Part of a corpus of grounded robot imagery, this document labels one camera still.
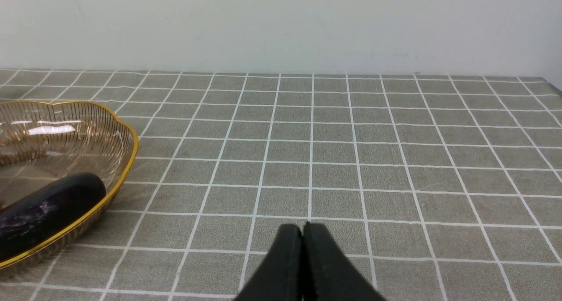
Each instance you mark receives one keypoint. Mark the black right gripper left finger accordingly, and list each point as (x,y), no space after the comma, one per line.
(277,277)

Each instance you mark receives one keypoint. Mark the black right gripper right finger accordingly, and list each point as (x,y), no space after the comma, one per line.
(328,275)

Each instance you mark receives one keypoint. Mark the purple eggplant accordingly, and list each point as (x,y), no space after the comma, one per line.
(45,212)

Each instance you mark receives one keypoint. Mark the grey checked tablecloth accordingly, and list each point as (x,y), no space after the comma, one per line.
(436,187)

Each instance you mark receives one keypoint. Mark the amber glass gold-rimmed bowl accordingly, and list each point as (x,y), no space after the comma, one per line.
(43,142)

